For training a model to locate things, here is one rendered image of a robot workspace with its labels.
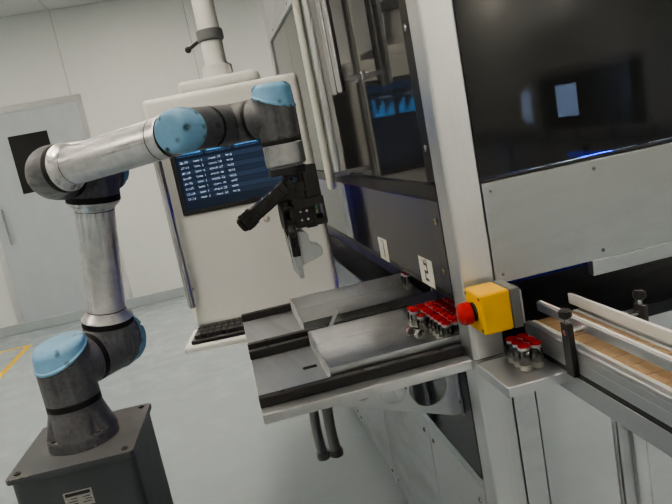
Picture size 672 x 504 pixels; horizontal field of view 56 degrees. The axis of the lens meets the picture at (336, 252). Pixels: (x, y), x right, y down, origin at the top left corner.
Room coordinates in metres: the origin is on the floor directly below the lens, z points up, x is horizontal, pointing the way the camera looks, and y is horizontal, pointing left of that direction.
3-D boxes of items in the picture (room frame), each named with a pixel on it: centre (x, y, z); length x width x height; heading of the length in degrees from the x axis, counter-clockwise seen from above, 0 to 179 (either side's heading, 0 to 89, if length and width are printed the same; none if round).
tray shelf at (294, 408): (1.45, 0.01, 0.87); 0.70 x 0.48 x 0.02; 9
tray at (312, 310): (1.63, -0.04, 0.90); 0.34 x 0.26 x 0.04; 99
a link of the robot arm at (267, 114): (1.20, 0.06, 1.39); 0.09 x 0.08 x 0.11; 63
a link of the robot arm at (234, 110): (1.23, 0.16, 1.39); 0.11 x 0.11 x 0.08; 63
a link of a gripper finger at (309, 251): (1.18, 0.05, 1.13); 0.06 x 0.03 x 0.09; 99
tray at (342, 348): (1.29, -0.09, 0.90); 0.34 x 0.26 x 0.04; 100
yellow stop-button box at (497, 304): (1.07, -0.25, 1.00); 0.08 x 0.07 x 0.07; 99
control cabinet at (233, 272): (2.16, 0.27, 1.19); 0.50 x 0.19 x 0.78; 92
